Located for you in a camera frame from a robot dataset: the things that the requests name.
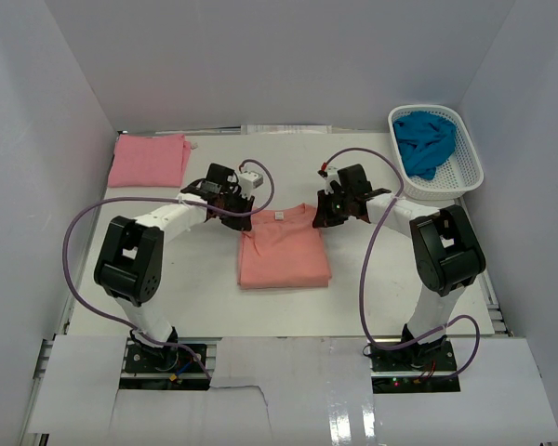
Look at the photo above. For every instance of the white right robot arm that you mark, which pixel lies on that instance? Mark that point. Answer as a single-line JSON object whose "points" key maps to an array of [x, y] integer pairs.
{"points": [[447, 254]]}

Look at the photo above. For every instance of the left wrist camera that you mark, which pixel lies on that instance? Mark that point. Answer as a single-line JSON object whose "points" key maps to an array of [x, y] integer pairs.
{"points": [[248, 181]]}

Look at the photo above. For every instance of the salmon orange t shirt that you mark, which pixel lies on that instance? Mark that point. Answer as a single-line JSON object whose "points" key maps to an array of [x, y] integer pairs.
{"points": [[283, 250]]}

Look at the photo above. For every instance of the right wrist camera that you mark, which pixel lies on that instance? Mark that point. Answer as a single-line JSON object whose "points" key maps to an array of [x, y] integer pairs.
{"points": [[330, 175]]}

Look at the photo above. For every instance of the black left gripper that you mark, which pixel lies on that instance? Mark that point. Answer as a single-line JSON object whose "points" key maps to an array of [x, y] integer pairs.
{"points": [[238, 210]]}

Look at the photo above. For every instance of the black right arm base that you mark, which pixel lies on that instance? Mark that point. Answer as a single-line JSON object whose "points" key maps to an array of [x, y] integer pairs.
{"points": [[393, 373]]}

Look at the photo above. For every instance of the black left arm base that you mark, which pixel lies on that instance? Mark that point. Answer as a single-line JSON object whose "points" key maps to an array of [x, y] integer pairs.
{"points": [[175, 371]]}

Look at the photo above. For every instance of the blue t shirt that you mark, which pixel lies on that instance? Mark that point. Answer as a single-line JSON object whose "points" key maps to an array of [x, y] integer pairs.
{"points": [[425, 141]]}

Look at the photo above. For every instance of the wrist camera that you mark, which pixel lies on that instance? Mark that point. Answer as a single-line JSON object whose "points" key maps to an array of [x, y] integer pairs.
{"points": [[330, 175], [248, 181]]}

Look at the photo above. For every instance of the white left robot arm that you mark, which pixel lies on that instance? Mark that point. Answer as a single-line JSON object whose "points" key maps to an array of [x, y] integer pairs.
{"points": [[130, 263]]}

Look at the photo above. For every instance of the folded pink t shirt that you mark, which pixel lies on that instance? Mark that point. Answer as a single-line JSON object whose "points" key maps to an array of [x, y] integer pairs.
{"points": [[149, 161]]}

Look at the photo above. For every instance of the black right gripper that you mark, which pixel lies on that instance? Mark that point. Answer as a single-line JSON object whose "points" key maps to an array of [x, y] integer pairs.
{"points": [[331, 211]]}

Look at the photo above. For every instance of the white plastic basket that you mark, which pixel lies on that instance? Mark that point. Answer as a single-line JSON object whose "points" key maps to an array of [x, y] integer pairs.
{"points": [[460, 173]]}

